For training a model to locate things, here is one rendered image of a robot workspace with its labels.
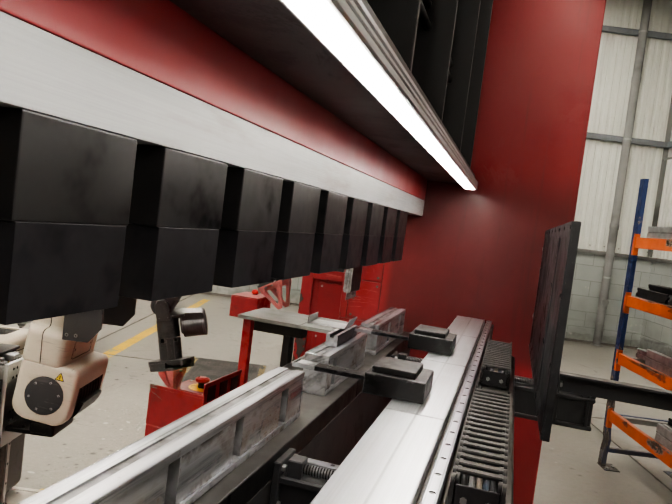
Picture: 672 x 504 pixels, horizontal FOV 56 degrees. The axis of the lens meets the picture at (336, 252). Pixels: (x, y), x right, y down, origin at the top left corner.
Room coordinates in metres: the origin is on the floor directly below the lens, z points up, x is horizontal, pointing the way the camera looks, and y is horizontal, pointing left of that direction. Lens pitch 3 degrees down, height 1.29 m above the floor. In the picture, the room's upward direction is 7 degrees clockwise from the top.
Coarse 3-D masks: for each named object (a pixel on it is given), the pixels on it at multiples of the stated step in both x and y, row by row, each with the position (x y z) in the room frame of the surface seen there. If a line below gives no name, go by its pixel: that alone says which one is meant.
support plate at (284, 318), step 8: (248, 312) 1.72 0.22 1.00; (256, 312) 1.74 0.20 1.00; (264, 312) 1.76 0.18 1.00; (272, 312) 1.78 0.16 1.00; (280, 312) 1.79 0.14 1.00; (288, 312) 1.81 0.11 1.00; (256, 320) 1.66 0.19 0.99; (264, 320) 1.66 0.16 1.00; (272, 320) 1.65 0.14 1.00; (280, 320) 1.66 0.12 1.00; (288, 320) 1.68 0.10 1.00; (296, 320) 1.69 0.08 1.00; (304, 320) 1.71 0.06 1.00; (328, 320) 1.76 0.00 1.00; (336, 320) 1.78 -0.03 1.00; (304, 328) 1.62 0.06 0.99; (312, 328) 1.62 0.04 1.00; (320, 328) 1.62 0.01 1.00; (328, 328) 1.63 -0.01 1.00; (336, 328) 1.65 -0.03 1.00
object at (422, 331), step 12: (420, 324) 1.67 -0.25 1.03; (396, 336) 1.63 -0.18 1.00; (408, 336) 1.64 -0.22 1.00; (420, 336) 1.57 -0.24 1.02; (432, 336) 1.57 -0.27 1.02; (444, 336) 1.57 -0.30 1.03; (456, 336) 1.65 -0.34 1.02; (420, 348) 1.57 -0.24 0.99; (432, 348) 1.56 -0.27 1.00; (444, 348) 1.55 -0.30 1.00
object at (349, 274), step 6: (348, 270) 1.64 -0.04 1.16; (354, 270) 1.65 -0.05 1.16; (360, 270) 1.72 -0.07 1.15; (348, 276) 1.64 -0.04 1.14; (354, 276) 1.66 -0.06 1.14; (360, 276) 1.73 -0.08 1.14; (348, 282) 1.64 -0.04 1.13; (354, 282) 1.67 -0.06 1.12; (348, 288) 1.64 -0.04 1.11; (354, 288) 1.68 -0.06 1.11; (348, 294) 1.66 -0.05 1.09; (354, 294) 1.72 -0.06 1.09
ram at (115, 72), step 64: (0, 0) 0.44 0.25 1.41; (64, 0) 0.50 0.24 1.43; (128, 0) 0.58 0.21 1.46; (0, 64) 0.45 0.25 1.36; (64, 64) 0.51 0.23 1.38; (128, 64) 0.59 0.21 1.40; (192, 64) 0.70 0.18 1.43; (256, 64) 0.86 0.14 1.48; (128, 128) 0.60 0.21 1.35; (192, 128) 0.71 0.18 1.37; (256, 128) 0.88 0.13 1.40; (320, 128) 1.15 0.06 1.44; (384, 192) 1.75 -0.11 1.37
